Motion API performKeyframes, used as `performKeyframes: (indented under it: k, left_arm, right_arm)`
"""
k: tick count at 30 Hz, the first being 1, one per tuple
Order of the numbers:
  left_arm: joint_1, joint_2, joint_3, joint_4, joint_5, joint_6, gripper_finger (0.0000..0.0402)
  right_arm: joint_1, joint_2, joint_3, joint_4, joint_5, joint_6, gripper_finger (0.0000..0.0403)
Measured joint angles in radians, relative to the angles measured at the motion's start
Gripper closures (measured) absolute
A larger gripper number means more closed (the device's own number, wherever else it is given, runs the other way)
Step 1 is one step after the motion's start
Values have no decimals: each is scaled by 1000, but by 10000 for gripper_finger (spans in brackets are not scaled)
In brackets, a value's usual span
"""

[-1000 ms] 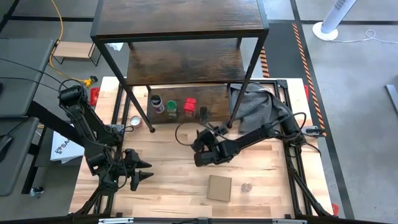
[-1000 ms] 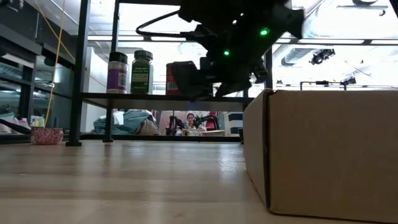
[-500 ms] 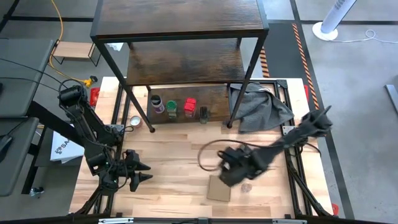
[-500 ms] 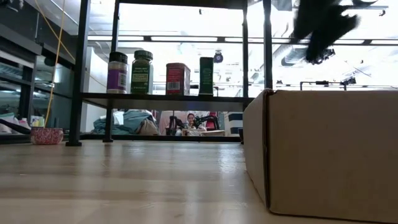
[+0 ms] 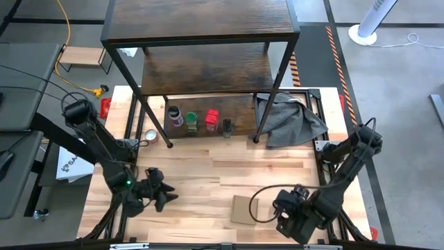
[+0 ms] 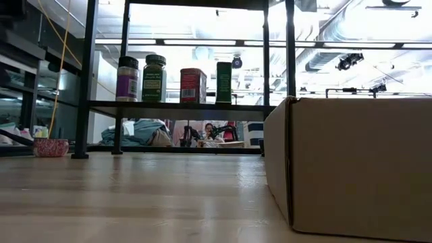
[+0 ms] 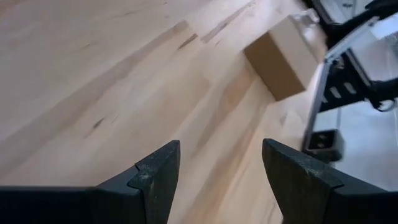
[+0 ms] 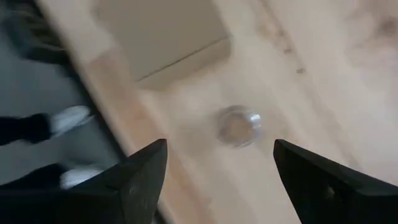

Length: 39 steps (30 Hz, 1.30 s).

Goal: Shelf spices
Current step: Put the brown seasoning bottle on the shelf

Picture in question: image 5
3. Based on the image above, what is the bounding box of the pink speckled round cup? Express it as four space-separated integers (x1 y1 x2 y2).
144 128 160 143

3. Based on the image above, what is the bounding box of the purple label garlic powder bottle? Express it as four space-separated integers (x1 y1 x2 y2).
167 106 184 127

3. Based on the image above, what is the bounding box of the white cable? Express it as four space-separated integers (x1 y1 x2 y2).
369 33 444 49

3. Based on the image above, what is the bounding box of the green lid oregano jar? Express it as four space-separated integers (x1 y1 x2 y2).
185 111 199 133

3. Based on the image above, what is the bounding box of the white tower fan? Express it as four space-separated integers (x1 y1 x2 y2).
348 0 398 47

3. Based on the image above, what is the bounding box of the dark green spice tin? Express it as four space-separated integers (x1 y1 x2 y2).
222 118 233 139

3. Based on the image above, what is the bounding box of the grey desk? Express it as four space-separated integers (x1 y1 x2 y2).
0 43 62 132
0 131 44 220

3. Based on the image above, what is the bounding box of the yellow cable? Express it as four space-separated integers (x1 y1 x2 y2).
53 0 110 98

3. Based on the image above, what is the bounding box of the grey cloth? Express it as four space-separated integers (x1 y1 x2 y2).
256 92 329 149

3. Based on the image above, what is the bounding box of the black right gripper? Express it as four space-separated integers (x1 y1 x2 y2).
273 185 327 244

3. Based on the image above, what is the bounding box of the black metal table frame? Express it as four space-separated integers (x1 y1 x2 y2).
76 86 382 250

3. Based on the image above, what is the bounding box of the black computer mouse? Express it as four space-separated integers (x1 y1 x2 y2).
0 151 15 181

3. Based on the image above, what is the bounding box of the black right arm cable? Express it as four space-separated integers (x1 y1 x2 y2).
248 183 334 224

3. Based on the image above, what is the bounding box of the grey metal bar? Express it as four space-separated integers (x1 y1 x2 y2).
429 94 444 129

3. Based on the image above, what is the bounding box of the small brown cardboard box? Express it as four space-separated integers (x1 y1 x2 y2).
230 194 259 226

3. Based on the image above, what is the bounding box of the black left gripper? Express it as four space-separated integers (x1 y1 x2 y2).
123 168 180 218

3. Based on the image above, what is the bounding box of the small wood black frame riser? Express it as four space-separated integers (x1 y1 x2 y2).
57 44 114 75

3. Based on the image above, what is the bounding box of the red smoked paprika tin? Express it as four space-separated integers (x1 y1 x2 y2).
204 108 220 132

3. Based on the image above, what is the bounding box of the brown wood black metal shelf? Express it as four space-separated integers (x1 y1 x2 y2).
100 0 301 149

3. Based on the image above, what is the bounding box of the white cardboard box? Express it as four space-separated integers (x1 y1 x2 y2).
55 138 96 183

